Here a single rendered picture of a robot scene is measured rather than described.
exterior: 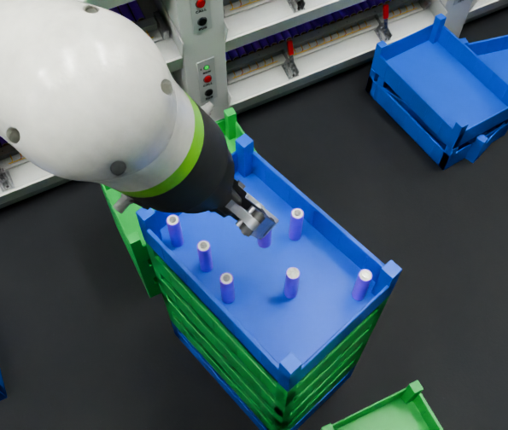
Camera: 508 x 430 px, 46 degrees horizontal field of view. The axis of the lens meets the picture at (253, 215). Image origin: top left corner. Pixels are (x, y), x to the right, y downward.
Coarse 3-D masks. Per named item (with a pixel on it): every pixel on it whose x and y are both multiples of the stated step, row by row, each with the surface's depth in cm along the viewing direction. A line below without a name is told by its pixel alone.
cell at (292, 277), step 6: (288, 270) 78; (294, 270) 78; (288, 276) 78; (294, 276) 78; (288, 282) 79; (294, 282) 78; (288, 288) 80; (294, 288) 80; (288, 294) 82; (294, 294) 82
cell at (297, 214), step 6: (294, 210) 83; (300, 210) 83; (294, 216) 82; (300, 216) 82; (294, 222) 83; (300, 222) 83; (294, 228) 85; (300, 228) 85; (294, 234) 86; (300, 234) 86; (294, 240) 87
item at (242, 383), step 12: (168, 300) 103; (180, 312) 102; (192, 324) 101; (204, 336) 100; (216, 348) 99; (360, 348) 100; (216, 360) 103; (348, 360) 99; (228, 372) 101; (336, 372) 99; (240, 384) 99; (324, 384) 98; (252, 396) 98; (312, 396) 97; (264, 408) 96; (300, 408) 96; (276, 420) 94; (288, 420) 95
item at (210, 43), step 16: (176, 0) 110; (176, 16) 114; (192, 32) 118; (208, 32) 120; (224, 32) 122; (192, 48) 121; (208, 48) 123; (224, 48) 126; (192, 64) 125; (224, 64) 129; (192, 80) 129; (224, 80) 133; (192, 96) 133; (224, 96) 138
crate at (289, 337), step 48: (240, 144) 87; (288, 192) 88; (144, 240) 88; (192, 240) 88; (240, 240) 88; (288, 240) 88; (336, 240) 86; (192, 288) 83; (240, 288) 84; (336, 288) 84; (384, 288) 78; (240, 336) 78; (288, 336) 80; (336, 336) 75; (288, 384) 74
